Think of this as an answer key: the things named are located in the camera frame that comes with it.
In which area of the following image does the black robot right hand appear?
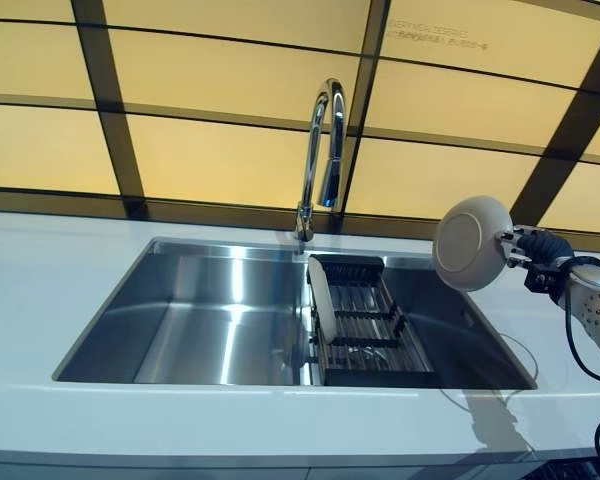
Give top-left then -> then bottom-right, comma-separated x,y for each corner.
494,224 -> 576,269

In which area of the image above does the beige round ceramic plate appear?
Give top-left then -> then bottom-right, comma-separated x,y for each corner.
431,195 -> 515,294
307,256 -> 339,347

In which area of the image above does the chrome gooseneck faucet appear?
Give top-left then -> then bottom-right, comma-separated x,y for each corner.
294,76 -> 350,256

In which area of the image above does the white cabinet door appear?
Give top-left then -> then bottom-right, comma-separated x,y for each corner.
0,462 -> 312,480
309,467 -> 531,480

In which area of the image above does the stainless steel sink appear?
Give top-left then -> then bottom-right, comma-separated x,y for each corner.
51,236 -> 539,391

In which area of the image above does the built-in dishwasher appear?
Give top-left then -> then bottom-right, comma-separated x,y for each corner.
529,457 -> 600,480

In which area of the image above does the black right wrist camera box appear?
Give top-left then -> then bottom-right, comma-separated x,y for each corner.
523,259 -> 566,304

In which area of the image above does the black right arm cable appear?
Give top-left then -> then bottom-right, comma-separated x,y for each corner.
565,299 -> 600,459

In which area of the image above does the black sink dish rack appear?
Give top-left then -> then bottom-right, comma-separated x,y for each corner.
307,253 -> 437,387

